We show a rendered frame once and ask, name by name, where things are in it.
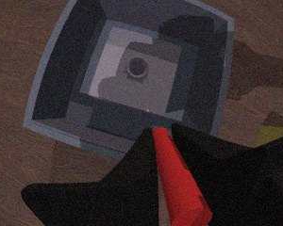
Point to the red peg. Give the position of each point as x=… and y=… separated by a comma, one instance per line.
x=186, y=206

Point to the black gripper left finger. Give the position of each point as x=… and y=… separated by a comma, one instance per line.
x=128, y=196

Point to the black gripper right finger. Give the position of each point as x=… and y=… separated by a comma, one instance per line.
x=228, y=174

